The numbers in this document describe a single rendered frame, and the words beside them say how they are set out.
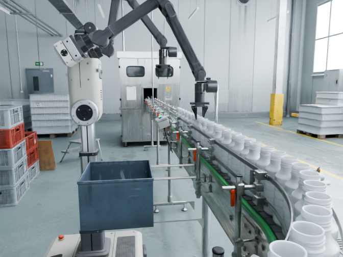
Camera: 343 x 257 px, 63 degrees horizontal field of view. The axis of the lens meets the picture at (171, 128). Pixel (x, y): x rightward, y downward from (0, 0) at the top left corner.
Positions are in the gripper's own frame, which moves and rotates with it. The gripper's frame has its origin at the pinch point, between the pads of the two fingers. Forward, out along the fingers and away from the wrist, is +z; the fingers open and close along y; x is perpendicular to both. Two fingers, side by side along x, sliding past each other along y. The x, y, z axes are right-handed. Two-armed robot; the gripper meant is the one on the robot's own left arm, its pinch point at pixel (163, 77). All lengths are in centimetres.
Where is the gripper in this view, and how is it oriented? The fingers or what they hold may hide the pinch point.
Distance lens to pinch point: 201.2
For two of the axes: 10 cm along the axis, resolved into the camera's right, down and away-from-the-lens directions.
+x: 1.3, 1.4, -9.8
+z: 0.0, 9.9, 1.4
